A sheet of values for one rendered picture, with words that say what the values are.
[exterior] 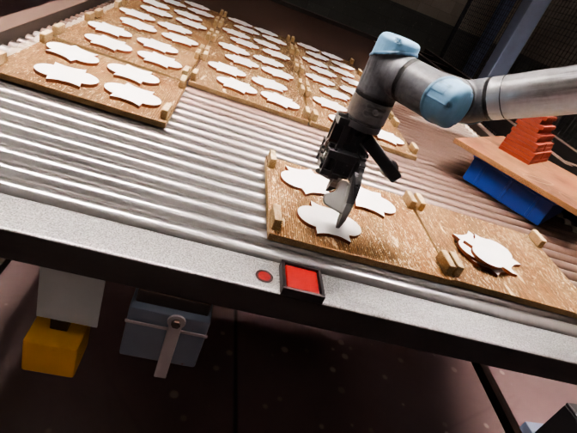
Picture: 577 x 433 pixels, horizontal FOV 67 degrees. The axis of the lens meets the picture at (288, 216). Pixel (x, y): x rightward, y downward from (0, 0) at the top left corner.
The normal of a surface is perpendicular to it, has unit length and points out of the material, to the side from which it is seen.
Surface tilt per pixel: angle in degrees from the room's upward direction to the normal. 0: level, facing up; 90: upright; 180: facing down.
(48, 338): 0
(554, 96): 105
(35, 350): 90
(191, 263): 0
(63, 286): 90
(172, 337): 90
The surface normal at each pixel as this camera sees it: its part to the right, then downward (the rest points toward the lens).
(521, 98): -0.66, 0.42
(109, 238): 0.33, -0.80
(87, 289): 0.05, 0.54
